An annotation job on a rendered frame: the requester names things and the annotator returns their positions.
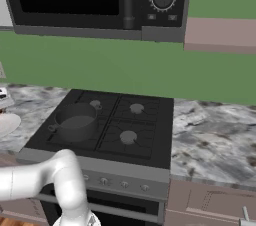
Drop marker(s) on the pink drawer front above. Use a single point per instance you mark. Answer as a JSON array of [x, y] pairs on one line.
[[213, 203]]

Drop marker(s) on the pink base cupboard door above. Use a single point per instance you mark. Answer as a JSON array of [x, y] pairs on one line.
[[20, 203]]

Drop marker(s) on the white plate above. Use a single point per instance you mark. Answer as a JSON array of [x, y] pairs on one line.
[[7, 124]]

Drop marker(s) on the grey small appliance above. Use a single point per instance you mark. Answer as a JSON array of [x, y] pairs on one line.
[[5, 98]]

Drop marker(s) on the black gas hob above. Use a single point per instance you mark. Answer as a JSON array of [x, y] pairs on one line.
[[106, 126]]

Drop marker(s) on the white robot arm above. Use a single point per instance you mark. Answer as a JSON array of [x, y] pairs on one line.
[[63, 183]]

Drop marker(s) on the pink wall cupboard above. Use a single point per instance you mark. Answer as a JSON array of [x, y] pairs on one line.
[[220, 35]]

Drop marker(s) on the grey oven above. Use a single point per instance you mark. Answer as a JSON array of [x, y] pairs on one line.
[[130, 196]]

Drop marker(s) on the black microwave oven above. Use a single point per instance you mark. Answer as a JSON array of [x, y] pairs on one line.
[[100, 0]]

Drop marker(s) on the white wall cupboard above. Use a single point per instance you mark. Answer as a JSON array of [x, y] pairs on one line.
[[5, 8]]

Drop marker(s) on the grey hob knob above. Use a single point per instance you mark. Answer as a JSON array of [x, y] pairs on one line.
[[104, 180], [124, 184], [86, 177], [144, 188]]

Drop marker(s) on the dark grey pot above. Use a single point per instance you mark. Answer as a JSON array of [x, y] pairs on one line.
[[77, 123]]

